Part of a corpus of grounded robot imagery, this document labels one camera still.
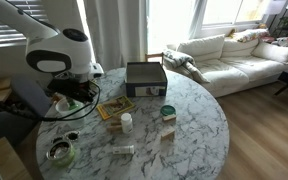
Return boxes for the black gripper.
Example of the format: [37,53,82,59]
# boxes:
[47,73,97,103]

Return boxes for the translucent plastic cup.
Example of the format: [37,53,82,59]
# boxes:
[55,98,85,128]

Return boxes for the green bottle red cap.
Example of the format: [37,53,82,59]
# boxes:
[68,99,78,110]

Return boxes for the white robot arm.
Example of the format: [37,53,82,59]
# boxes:
[0,0,103,103]

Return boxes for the white pill bottle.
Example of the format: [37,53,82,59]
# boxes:
[121,113,133,134]

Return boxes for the dark blue cardboard box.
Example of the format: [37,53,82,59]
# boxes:
[125,62,168,97]

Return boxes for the yellow picture book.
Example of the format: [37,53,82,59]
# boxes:
[96,96,134,120]

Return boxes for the wooden sticks pile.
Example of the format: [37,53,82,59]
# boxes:
[106,116,122,133]

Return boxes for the grey office chair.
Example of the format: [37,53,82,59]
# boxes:
[0,75,52,146]

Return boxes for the white tube lying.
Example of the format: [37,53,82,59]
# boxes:
[113,145,135,154]

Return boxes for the wooden chair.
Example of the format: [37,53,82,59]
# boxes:
[145,52,164,66]

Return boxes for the wooden block near lid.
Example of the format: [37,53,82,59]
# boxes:
[162,114,176,122]

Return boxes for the grey throw blanket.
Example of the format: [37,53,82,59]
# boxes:
[163,49,209,83]

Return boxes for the small wooden block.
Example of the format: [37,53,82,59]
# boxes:
[161,127,175,141]

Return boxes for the white sofa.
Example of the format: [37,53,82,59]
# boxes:
[164,34,288,97]

